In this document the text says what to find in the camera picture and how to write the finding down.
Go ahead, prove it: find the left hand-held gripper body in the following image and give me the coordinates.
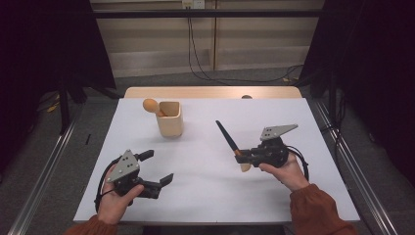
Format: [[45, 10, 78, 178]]
[[105, 149, 162, 206]]

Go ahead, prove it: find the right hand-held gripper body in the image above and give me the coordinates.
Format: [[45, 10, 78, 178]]
[[250, 123, 300, 169]]

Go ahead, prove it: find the small slim makeup brush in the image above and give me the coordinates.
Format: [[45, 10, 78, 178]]
[[214, 119, 253, 173]]

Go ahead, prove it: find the beige square cup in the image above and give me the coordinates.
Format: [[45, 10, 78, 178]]
[[156, 101, 184, 138]]

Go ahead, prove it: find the large round makeup brush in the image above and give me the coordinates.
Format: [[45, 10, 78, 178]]
[[142, 98, 169, 118]]

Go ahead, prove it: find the person's right hand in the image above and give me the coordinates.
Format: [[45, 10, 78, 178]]
[[258, 153, 310, 193]]

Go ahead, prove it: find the person's left hand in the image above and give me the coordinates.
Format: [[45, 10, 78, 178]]
[[97, 164, 146, 226]]

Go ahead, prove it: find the white table mat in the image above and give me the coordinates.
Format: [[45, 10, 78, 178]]
[[73, 97, 361, 226]]

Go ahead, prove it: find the black metal stand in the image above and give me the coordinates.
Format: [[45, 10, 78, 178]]
[[58, 72, 121, 135], [309, 72, 341, 126]]

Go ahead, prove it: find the black curtain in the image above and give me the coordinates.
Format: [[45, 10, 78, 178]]
[[0, 0, 117, 174], [298, 0, 415, 188]]

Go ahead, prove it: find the black horizontal bar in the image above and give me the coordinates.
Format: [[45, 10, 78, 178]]
[[92, 9, 325, 20]]

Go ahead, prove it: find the black gripper cord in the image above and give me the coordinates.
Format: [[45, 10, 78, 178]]
[[286, 144, 310, 182], [94, 156, 122, 213]]

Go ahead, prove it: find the black floor cable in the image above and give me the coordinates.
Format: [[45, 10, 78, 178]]
[[321, 94, 348, 163]]

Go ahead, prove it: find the metal floor rail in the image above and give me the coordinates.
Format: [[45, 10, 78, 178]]
[[314, 99, 399, 235], [8, 107, 83, 235]]

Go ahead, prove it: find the vertical wall trim strip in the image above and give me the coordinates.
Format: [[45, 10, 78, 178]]
[[211, 0, 219, 71]]

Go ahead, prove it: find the black wall cable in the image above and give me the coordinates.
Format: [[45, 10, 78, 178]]
[[188, 8, 305, 82], [186, 8, 305, 84]]

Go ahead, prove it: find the white wall socket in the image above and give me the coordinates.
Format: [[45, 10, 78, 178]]
[[181, 0, 207, 10]]

